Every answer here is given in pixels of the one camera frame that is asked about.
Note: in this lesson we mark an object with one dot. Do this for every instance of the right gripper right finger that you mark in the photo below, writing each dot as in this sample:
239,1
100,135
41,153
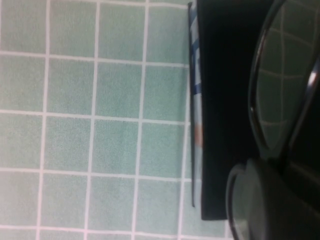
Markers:
310,130

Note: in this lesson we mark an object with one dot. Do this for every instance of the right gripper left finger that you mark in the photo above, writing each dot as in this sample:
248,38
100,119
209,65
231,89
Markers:
287,207

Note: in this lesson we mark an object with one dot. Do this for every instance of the dark-framed glasses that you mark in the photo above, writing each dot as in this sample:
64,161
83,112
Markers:
275,87

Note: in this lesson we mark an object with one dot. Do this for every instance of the green white checked tablecloth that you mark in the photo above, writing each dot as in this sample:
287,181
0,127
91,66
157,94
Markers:
75,125

